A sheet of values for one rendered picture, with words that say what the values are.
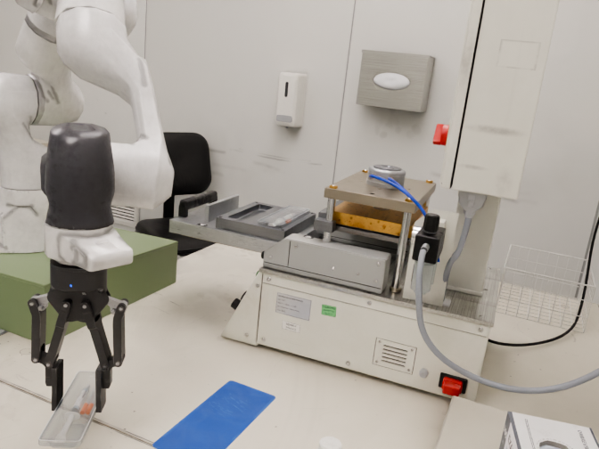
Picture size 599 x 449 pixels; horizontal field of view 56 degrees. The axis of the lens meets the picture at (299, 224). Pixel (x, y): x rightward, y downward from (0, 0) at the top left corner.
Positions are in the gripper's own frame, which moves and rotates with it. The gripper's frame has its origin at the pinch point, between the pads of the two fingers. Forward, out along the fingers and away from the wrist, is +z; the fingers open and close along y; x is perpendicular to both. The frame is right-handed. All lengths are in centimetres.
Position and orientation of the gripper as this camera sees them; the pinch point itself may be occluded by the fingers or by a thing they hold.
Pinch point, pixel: (78, 387)
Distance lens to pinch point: 93.5
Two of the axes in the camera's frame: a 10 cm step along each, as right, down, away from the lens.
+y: -9.9, -0.7, -1.0
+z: -1.0, 9.6, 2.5
